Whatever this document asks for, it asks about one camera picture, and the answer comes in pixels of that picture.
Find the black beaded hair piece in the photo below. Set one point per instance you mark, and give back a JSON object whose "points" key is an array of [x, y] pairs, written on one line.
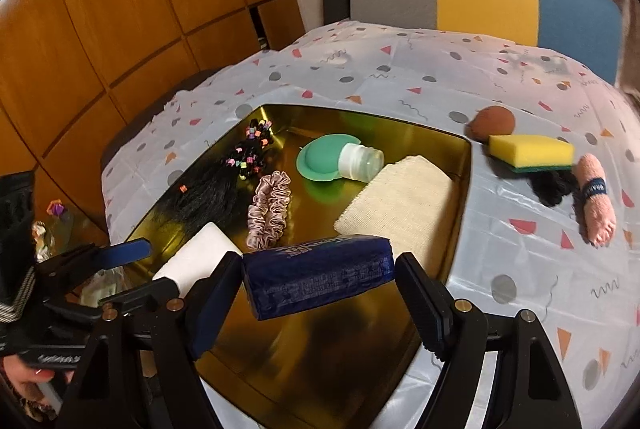
{"points": [[210, 194]]}

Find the beige loofah cloth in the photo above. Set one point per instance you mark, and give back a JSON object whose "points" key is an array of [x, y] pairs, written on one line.
{"points": [[400, 204]]}

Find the blue tissue packet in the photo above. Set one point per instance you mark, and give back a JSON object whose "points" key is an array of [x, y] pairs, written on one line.
{"points": [[320, 276]]}

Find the green silicone bottle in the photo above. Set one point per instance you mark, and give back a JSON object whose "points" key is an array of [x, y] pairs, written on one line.
{"points": [[325, 159]]}

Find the pink satin scrunchie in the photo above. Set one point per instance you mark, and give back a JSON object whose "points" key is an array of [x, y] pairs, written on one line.
{"points": [[270, 209]]}

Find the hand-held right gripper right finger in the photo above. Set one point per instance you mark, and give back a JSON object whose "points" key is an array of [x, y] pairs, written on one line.
{"points": [[425, 309]]}

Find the yellow green dish sponge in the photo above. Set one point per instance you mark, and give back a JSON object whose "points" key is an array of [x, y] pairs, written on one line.
{"points": [[530, 150]]}

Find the person's left hand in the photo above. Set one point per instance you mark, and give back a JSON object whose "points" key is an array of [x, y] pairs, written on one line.
{"points": [[30, 381]]}

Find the gold metal tray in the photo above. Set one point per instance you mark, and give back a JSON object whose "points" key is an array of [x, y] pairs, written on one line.
{"points": [[300, 359]]}

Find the white foam block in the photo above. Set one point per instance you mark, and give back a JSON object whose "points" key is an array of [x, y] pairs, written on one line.
{"points": [[200, 254]]}

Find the wooden wardrobe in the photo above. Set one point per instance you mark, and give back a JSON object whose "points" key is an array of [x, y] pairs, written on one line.
{"points": [[125, 9]]}

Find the printed plastic tablecloth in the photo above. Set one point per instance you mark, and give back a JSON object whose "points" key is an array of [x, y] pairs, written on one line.
{"points": [[500, 219]]}

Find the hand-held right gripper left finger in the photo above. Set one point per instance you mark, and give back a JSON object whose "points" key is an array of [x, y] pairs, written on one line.
{"points": [[212, 309]]}

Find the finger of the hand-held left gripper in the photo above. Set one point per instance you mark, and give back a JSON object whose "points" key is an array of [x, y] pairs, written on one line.
{"points": [[145, 294], [125, 251]]}

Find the black hair scrunchie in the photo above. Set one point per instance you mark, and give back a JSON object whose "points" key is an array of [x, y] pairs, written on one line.
{"points": [[552, 189]]}

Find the brown makeup sponge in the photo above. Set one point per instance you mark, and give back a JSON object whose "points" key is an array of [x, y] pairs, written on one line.
{"points": [[492, 123]]}

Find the pink knitted roll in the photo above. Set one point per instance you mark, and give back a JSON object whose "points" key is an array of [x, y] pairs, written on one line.
{"points": [[595, 204]]}

